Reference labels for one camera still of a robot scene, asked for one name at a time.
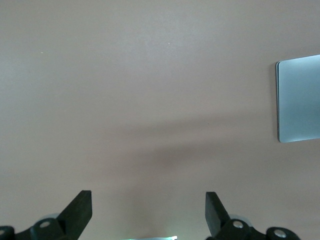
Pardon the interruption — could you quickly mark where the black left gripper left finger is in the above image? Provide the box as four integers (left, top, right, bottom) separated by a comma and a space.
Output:
0, 190, 93, 240

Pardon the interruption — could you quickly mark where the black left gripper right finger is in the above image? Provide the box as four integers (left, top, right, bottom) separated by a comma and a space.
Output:
205, 191, 300, 240

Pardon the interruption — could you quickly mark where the grey laptop with black keyboard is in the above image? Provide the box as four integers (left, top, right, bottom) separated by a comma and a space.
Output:
275, 53, 320, 144

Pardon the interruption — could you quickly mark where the brown table cover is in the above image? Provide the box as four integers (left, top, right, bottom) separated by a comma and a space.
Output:
0, 0, 320, 240

